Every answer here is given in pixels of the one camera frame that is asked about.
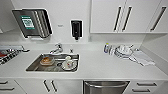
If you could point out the blue dish soap bottle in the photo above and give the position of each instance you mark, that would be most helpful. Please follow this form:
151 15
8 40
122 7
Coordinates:
106 48

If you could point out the white drawer stack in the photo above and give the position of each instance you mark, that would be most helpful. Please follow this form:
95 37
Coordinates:
148 87
8 87

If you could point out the chrome faucet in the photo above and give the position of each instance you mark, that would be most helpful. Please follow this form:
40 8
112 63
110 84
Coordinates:
57 48

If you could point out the small chrome sink knob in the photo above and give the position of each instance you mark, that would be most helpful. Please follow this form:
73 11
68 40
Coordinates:
71 51

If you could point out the white base cabinet doors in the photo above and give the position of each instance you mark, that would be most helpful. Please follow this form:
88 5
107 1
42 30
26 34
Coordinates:
63 87

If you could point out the bowl with orange food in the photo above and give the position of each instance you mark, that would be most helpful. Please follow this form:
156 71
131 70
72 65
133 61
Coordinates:
46 60

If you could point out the black soap dispenser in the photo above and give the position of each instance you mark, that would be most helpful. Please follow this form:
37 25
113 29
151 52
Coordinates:
76 29

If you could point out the stainless steel sink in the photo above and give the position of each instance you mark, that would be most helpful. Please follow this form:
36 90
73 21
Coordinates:
33 65

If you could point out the steel paper towel dispenser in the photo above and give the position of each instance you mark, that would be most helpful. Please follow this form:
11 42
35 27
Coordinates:
31 23

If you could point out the small white bottle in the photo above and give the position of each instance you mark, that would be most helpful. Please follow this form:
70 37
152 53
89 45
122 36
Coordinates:
112 51

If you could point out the white plate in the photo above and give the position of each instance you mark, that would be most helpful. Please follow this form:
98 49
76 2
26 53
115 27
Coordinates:
74 66

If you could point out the stainless steel dishwasher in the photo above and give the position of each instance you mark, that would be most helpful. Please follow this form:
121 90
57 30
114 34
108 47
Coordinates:
106 89

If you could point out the white mug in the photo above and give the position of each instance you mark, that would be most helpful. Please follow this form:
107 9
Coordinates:
68 60

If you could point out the white wall cabinet door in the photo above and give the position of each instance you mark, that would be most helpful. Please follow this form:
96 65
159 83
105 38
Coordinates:
105 16
161 18
138 16

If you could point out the small wall label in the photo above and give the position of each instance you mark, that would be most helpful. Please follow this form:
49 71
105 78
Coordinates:
60 25

